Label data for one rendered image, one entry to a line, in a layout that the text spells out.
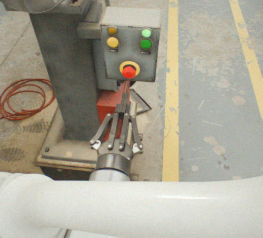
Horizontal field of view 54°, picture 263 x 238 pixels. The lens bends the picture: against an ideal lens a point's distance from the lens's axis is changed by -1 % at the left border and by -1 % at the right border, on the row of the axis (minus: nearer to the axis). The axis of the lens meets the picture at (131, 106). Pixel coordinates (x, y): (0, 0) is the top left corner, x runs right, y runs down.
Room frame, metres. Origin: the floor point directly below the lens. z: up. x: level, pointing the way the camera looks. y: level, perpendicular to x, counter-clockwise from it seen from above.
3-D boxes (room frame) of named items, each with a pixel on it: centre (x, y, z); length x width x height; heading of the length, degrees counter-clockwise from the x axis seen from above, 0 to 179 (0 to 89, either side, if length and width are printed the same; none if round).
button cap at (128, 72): (0.58, 0.01, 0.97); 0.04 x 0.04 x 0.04; 84
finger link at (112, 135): (0.36, 0.04, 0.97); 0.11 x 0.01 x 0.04; 175
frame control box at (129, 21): (0.71, 0.02, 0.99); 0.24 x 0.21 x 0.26; 174
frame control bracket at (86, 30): (0.72, 0.08, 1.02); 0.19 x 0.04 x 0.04; 84
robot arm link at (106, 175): (0.22, 0.05, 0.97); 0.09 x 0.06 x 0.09; 84
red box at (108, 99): (0.87, 0.08, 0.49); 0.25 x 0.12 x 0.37; 174
